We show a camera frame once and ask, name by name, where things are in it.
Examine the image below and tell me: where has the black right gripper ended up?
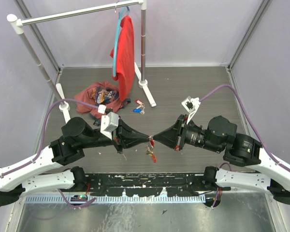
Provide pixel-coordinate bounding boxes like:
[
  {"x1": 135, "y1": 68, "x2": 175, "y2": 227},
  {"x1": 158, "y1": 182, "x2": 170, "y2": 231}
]
[{"x1": 152, "y1": 113, "x2": 222, "y2": 152}]

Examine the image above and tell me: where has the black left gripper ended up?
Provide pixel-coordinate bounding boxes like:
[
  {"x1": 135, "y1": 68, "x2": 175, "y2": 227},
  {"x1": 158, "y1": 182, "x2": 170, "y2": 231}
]
[{"x1": 81, "y1": 119, "x2": 151, "y2": 155}]

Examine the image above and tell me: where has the key with red tag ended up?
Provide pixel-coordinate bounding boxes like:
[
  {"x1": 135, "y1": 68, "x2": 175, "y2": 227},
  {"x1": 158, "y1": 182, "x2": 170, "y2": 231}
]
[
  {"x1": 135, "y1": 99, "x2": 144, "y2": 106},
  {"x1": 149, "y1": 139, "x2": 155, "y2": 147}
]

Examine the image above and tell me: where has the red carabiner keyring with chain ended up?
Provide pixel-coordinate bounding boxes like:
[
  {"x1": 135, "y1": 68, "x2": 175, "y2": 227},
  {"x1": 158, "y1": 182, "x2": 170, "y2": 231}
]
[{"x1": 146, "y1": 136, "x2": 157, "y2": 163}]

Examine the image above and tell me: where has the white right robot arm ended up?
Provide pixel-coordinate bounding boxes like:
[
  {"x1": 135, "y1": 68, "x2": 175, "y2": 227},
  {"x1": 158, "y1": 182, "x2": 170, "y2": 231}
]
[{"x1": 153, "y1": 115, "x2": 290, "y2": 205}]

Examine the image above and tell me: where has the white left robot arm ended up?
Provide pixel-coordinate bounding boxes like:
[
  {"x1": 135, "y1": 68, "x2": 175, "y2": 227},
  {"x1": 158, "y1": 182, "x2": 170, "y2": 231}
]
[{"x1": 0, "y1": 117, "x2": 150, "y2": 206}]

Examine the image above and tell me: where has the key with blue tag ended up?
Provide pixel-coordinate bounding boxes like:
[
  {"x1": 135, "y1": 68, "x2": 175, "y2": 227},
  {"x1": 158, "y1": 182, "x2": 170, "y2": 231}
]
[{"x1": 133, "y1": 108, "x2": 145, "y2": 115}]

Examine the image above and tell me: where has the crumpled maroon t-shirt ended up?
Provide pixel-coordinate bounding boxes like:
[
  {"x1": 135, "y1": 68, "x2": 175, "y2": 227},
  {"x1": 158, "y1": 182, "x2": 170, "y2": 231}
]
[{"x1": 74, "y1": 81, "x2": 131, "y2": 113}]

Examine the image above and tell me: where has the red hanging t-shirt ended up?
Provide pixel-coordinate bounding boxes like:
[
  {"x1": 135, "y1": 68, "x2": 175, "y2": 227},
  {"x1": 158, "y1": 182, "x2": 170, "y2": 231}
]
[{"x1": 110, "y1": 15, "x2": 135, "y2": 100}]

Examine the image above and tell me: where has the small circuit board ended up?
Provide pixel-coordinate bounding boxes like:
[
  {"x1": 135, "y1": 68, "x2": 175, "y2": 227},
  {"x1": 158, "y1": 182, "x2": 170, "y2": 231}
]
[{"x1": 71, "y1": 194, "x2": 88, "y2": 202}]

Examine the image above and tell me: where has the blue clothes hanger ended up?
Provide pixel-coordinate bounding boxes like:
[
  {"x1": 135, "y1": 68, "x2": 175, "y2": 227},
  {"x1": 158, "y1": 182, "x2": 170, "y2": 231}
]
[{"x1": 112, "y1": 5, "x2": 131, "y2": 77}]

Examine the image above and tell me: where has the white metal clothes rack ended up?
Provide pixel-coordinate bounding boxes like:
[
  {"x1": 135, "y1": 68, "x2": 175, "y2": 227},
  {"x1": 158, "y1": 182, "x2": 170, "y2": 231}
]
[{"x1": 6, "y1": 0, "x2": 157, "y2": 123}]

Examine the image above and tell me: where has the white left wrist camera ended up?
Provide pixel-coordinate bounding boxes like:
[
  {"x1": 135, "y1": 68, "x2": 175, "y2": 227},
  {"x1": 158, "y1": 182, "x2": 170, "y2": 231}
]
[{"x1": 100, "y1": 112, "x2": 119, "y2": 140}]

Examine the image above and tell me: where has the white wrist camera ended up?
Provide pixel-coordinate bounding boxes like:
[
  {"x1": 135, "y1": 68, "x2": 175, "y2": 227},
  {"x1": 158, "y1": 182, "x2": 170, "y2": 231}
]
[
  {"x1": 100, "y1": 112, "x2": 119, "y2": 140},
  {"x1": 181, "y1": 96, "x2": 201, "y2": 124}
]

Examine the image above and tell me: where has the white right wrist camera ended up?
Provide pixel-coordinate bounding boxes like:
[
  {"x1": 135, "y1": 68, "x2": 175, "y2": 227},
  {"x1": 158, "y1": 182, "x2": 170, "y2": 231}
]
[{"x1": 181, "y1": 96, "x2": 201, "y2": 124}]

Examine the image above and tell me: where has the perforated cable duct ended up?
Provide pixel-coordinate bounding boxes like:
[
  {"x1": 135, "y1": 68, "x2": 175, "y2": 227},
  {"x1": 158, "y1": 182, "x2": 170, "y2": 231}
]
[{"x1": 24, "y1": 194, "x2": 205, "y2": 204}]

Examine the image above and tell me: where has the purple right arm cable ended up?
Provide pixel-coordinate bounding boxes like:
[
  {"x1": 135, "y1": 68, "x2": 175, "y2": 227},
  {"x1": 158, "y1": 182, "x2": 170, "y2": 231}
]
[{"x1": 198, "y1": 84, "x2": 290, "y2": 177}]

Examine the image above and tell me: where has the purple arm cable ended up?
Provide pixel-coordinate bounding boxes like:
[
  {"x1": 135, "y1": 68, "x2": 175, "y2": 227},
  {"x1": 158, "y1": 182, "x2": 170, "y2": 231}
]
[
  {"x1": 198, "y1": 84, "x2": 290, "y2": 177},
  {"x1": 0, "y1": 98, "x2": 101, "y2": 213}
]

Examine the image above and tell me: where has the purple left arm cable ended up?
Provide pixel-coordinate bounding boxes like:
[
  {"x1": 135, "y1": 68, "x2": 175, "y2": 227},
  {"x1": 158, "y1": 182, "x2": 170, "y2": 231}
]
[{"x1": 0, "y1": 98, "x2": 101, "y2": 213}]

